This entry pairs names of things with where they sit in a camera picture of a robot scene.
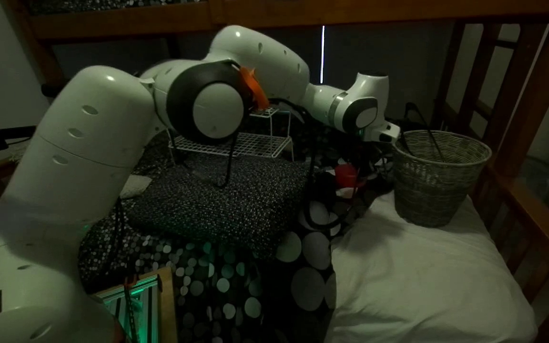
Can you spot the black white dotted blanket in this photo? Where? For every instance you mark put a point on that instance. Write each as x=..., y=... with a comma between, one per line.
x=231, y=296

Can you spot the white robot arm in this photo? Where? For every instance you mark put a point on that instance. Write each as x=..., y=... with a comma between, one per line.
x=91, y=138

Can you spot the red bowl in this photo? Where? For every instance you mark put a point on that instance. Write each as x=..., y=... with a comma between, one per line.
x=347, y=176

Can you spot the white wire rack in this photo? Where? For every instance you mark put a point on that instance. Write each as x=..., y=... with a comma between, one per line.
x=267, y=136

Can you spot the black speckled pillow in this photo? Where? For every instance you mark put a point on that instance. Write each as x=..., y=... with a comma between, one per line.
x=246, y=205

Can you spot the woven wicker basket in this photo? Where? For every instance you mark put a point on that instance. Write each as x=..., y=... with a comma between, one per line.
x=435, y=172

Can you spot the wooden bunk bed frame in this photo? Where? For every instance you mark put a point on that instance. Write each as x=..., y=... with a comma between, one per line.
x=513, y=121

